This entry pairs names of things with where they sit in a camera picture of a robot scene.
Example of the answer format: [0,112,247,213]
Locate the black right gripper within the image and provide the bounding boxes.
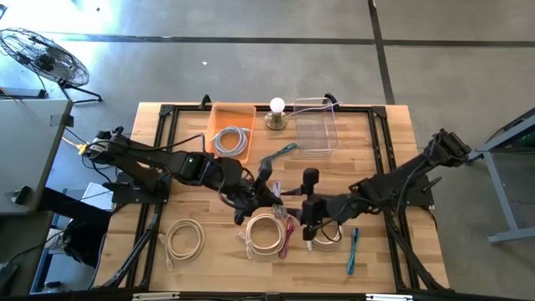
[299,167,332,243]

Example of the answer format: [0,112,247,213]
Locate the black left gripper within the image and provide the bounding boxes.
[223,160,284,226]

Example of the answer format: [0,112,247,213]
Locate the pink braided cable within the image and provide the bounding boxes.
[278,216,297,260]

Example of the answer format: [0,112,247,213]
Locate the beige cable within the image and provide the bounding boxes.
[157,217,206,271]
[236,212,288,261]

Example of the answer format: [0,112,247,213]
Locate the green cable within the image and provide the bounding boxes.
[261,142,298,165]

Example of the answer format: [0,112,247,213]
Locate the blue cable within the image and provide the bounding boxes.
[345,227,361,276]

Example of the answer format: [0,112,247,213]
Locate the clear plastic bin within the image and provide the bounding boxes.
[292,97,340,158]

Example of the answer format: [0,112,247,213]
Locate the orange plastic bin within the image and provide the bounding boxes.
[206,101,257,165]

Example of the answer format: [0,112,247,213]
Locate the white bulb brass lamp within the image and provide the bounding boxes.
[264,96,289,131]

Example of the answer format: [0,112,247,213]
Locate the white papers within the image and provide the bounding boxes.
[81,181,116,212]

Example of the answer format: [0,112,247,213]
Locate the black bar with white strips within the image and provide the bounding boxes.
[0,286,535,301]

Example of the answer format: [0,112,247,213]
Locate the black bag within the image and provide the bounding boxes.
[60,217,112,268]

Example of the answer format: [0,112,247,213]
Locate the grey table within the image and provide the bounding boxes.
[0,98,75,217]

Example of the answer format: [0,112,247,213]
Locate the small black device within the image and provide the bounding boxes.
[10,186,34,206]

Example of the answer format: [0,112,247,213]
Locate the black floor fan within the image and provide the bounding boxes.
[0,27,104,105]

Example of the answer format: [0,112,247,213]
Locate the grey coiled cable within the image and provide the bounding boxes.
[210,125,251,158]

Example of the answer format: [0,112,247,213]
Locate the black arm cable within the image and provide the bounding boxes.
[145,132,208,154]

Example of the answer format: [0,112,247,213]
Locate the white lamp cord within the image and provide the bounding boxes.
[285,99,344,116]

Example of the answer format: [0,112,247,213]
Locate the black aluminium table frame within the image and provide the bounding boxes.
[94,94,451,293]

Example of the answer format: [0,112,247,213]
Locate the yellow cable plug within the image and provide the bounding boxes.
[62,135,91,156]

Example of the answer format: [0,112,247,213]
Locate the grey metal table frame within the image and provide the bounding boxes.
[466,106,535,246]

